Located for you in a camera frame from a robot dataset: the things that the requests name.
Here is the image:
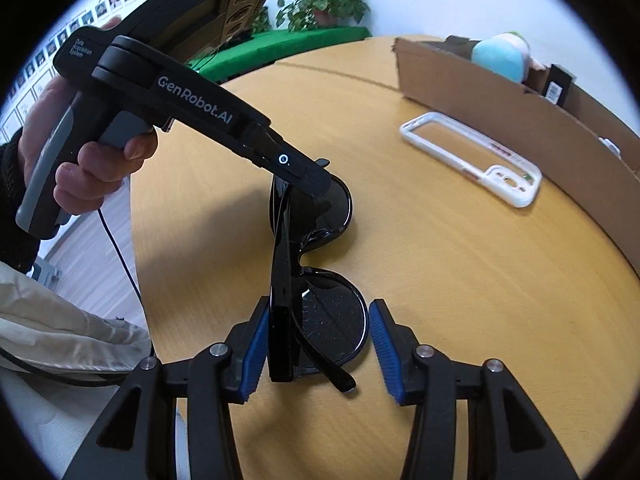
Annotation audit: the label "beige jacket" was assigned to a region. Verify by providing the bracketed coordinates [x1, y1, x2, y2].
[0, 260, 176, 480]

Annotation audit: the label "white phone case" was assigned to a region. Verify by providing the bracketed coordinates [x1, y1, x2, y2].
[399, 111, 543, 208]

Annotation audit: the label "row of wall photos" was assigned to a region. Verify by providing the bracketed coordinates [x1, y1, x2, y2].
[0, 0, 151, 146]

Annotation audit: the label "green cloth covered table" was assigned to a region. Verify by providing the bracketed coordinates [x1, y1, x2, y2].
[185, 26, 373, 81]

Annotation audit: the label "person's left forearm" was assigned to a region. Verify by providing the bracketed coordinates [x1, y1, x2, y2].
[0, 130, 41, 276]

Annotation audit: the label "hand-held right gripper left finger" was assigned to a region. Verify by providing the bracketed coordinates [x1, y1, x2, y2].
[62, 296, 273, 480]

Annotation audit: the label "blue pink green plush toy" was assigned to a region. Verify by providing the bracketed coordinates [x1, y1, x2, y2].
[472, 32, 548, 83]

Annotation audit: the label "brown cardboard box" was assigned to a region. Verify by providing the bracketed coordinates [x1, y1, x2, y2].
[391, 35, 640, 221]

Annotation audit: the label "person's left hand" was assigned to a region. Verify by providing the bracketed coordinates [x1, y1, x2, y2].
[19, 76, 160, 217]

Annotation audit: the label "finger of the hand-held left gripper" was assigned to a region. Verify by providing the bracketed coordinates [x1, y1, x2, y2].
[287, 158, 347, 202]

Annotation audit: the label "black cable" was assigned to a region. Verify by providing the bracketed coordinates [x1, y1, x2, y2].
[0, 207, 156, 388]

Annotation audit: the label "black sunglasses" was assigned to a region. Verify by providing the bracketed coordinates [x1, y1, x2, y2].
[267, 170, 371, 393]

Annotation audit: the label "black product box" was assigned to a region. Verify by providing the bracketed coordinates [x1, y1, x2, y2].
[544, 64, 576, 107]

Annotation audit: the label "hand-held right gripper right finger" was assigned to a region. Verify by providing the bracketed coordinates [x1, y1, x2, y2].
[368, 298, 583, 480]

